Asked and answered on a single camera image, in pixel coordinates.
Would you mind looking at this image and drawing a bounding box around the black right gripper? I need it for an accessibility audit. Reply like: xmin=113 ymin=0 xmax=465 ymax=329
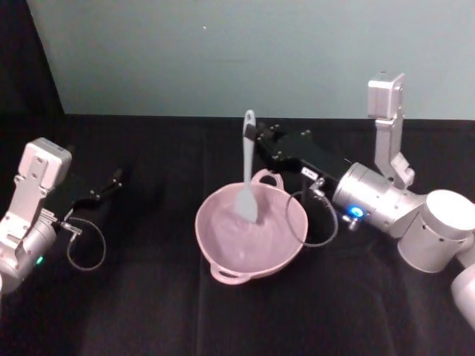
xmin=244 ymin=122 xmax=353 ymax=187

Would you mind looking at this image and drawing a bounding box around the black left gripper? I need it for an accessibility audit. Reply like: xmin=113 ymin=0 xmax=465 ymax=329
xmin=45 ymin=168 xmax=124 ymax=224

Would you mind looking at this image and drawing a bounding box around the grey silicone spatula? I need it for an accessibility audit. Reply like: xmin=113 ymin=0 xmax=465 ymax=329
xmin=233 ymin=109 xmax=260 ymax=225

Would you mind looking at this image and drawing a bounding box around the black table cloth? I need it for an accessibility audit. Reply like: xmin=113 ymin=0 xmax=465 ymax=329
xmin=0 ymin=112 xmax=475 ymax=356

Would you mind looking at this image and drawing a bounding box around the black curtain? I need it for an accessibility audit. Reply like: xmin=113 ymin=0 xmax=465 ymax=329
xmin=0 ymin=0 xmax=67 ymax=116

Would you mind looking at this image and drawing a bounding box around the thin dark left gripper cable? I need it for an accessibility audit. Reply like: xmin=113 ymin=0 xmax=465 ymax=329
xmin=59 ymin=216 xmax=108 ymax=271

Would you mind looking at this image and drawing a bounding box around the thin dark gripper cable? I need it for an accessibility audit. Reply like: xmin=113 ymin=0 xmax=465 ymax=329
xmin=286 ymin=177 xmax=339 ymax=248
xmin=59 ymin=216 xmax=108 ymax=271

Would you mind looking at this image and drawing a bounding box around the thin dark right gripper cable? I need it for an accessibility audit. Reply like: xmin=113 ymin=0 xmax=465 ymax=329
xmin=286 ymin=177 xmax=339 ymax=248

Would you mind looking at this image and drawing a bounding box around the pink two-handled bowl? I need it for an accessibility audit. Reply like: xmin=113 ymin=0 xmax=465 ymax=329
xmin=194 ymin=168 xmax=309 ymax=286

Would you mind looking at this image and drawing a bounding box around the plain pale wall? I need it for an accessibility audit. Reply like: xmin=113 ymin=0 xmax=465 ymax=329
xmin=25 ymin=0 xmax=475 ymax=121

